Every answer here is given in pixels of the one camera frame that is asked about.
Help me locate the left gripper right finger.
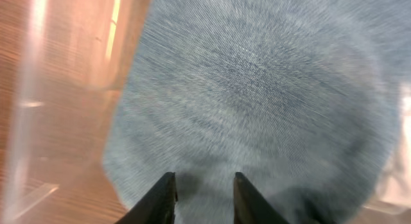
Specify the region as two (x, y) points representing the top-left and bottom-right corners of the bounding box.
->
(233, 172), (288, 224)

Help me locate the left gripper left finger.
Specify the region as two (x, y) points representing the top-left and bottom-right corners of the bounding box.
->
(115, 172), (178, 224)

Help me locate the blue denim cloth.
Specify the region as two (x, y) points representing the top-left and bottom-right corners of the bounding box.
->
(103, 0), (410, 223)

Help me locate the clear plastic storage container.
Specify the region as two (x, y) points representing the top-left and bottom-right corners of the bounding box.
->
(1, 0), (410, 223)

